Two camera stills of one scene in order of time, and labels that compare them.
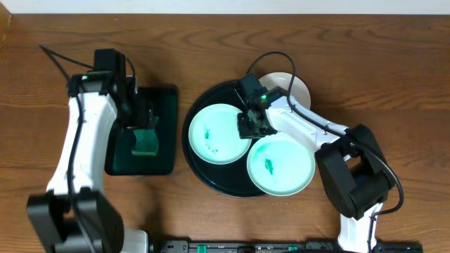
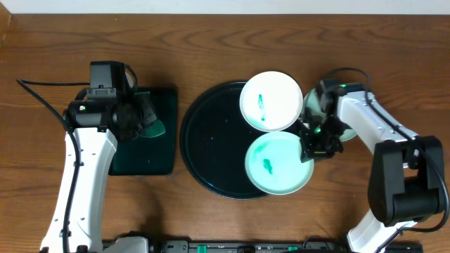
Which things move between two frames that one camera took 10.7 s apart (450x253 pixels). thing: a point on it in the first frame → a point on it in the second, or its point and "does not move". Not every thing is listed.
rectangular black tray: (120, 140) does not move
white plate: (214, 135) → (311, 101)
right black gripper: (245, 133) → (313, 150)
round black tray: (231, 178) does not move
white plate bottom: (280, 164) does not move
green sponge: (146, 142) → (153, 129)
